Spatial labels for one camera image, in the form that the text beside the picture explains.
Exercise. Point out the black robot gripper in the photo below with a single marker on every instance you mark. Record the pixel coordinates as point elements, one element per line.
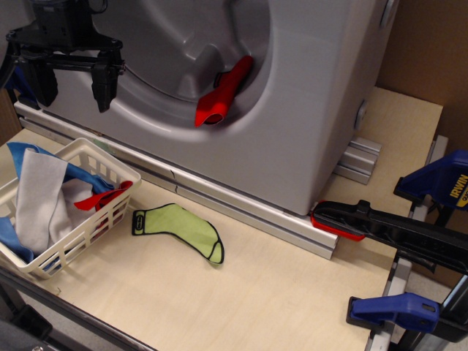
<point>62,36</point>

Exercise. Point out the red sock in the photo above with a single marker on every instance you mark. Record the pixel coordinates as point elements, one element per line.
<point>213,107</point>
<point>98,201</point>

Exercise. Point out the cream plastic laundry basket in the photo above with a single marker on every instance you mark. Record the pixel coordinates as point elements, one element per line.
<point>86,155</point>

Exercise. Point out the grey toy washing machine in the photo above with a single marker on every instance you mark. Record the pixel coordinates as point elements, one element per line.
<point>315,65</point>

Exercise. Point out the red sock in basket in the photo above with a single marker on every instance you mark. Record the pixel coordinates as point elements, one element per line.
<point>98,201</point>

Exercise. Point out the grey cloth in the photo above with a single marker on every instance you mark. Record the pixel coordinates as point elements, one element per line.
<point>46,210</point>

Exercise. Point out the green sock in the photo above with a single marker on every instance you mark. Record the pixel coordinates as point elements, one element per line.
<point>174,220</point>

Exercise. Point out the blue cloth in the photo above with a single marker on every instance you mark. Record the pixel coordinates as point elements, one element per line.
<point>9,236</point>

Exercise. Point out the black red bar clamp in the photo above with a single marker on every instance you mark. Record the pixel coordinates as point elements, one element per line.
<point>419,242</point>

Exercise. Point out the blue Irwin clamp upper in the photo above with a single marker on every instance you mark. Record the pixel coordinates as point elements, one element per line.
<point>445,180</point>

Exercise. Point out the blue clamp lower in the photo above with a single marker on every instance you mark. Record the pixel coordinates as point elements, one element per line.
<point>410,311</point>

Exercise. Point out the black metal table frame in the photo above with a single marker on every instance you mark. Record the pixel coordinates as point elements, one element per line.
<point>35,319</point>

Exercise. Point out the long aluminium rail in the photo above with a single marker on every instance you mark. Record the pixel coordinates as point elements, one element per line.
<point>292,228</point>

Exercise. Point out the short aluminium rail block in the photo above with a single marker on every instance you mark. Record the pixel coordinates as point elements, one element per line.
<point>359,160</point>

